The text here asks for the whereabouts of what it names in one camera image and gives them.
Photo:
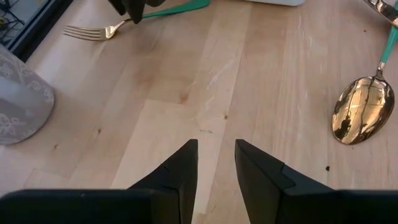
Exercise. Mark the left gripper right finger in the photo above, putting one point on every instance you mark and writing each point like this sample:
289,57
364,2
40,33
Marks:
295,205

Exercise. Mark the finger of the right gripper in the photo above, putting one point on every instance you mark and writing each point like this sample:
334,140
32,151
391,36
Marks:
117,6
135,11

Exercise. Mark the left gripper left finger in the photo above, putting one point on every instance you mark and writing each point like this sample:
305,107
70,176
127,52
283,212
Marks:
124,208

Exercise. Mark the white cutlery organizer tray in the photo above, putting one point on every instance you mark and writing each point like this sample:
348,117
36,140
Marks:
280,2

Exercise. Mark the grey patterned mug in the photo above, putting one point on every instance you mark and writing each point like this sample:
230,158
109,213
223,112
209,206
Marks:
21,99

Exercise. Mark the black aluminium table frame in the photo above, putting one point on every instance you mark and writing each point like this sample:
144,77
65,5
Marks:
40,26

